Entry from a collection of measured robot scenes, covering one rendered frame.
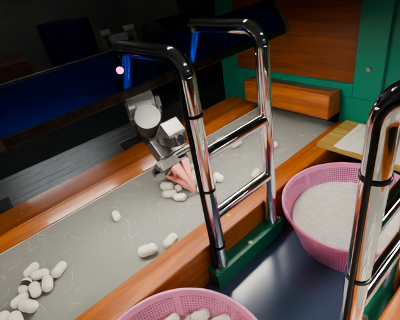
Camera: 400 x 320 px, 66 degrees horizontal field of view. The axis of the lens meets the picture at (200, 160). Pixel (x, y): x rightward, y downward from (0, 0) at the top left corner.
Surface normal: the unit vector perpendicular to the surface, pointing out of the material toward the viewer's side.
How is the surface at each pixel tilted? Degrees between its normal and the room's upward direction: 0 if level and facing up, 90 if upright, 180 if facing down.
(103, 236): 0
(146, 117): 45
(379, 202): 90
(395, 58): 90
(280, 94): 90
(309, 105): 90
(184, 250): 0
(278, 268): 0
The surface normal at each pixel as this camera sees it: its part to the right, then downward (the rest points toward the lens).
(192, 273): 0.65, 0.32
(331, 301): -0.16, -0.83
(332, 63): -0.74, 0.45
